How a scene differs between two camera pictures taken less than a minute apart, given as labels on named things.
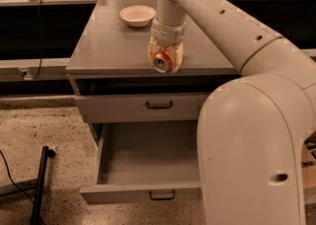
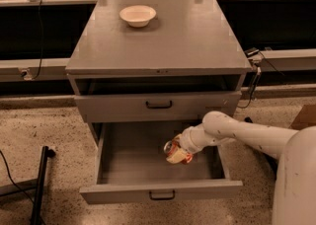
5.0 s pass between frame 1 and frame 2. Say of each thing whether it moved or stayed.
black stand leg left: stayed
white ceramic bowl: stayed
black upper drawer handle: stayed
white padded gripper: moved
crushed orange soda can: moved
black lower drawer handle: stayed
